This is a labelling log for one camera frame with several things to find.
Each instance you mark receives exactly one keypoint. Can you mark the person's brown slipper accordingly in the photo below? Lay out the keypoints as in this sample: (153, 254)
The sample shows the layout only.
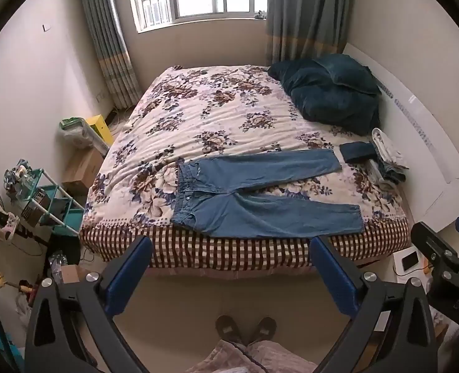
(265, 330)
(227, 328)

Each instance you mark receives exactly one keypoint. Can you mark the floral printed bed blanket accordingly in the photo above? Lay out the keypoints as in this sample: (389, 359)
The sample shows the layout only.
(221, 116)

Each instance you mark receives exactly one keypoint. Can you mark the dark teal quilt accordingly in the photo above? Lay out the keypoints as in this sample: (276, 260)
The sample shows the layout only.
(330, 105)

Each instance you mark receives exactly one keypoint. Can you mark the white box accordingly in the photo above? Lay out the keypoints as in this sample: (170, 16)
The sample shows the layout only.
(399, 266)

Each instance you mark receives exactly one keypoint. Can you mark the large cardboard box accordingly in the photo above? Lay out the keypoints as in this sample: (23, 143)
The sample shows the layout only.
(83, 165)

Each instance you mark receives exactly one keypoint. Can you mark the person's right brown slipper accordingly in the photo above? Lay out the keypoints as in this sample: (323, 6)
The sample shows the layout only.
(265, 330)

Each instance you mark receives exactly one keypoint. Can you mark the folded dark denim garment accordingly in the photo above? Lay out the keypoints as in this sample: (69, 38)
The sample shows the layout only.
(355, 152)

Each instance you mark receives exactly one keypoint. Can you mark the teal shelf rack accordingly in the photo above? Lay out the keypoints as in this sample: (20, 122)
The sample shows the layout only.
(68, 217)

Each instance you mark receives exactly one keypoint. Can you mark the grey-blue striped curtain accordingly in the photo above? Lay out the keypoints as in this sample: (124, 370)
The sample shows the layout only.
(105, 46)
(303, 19)

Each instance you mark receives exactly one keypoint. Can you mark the green plastic bag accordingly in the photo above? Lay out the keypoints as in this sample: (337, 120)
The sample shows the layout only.
(74, 132)

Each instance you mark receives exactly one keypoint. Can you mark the dark teal pillow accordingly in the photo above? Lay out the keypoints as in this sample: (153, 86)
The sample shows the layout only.
(346, 72)

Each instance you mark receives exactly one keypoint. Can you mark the pile of folded clothes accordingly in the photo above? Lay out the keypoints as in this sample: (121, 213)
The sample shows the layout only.
(388, 155)

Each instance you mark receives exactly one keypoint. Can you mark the person's pink pyjama legs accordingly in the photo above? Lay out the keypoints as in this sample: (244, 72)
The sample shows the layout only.
(283, 359)

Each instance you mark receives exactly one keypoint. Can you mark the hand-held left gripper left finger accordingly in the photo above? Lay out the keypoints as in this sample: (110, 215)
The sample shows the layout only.
(126, 279)

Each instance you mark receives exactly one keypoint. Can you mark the yellow box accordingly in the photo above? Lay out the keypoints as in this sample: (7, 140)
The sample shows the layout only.
(99, 126)

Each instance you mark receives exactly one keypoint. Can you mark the person's left brown slipper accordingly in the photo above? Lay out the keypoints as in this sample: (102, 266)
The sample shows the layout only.
(227, 328)

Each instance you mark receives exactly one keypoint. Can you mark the small cardboard box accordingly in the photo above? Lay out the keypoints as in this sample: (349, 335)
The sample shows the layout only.
(74, 274)

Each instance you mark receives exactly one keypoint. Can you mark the blue denim pants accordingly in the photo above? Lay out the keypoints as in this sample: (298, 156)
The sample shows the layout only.
(252, 213)

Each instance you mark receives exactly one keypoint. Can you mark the black phone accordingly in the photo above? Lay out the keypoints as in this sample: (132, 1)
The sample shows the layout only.
(410, 262)

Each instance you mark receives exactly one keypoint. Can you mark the white bed headboard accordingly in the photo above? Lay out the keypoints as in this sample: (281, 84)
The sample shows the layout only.
(427, 124)

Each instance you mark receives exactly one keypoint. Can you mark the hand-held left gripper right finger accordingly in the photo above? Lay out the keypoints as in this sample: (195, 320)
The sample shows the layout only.
(334, 281)

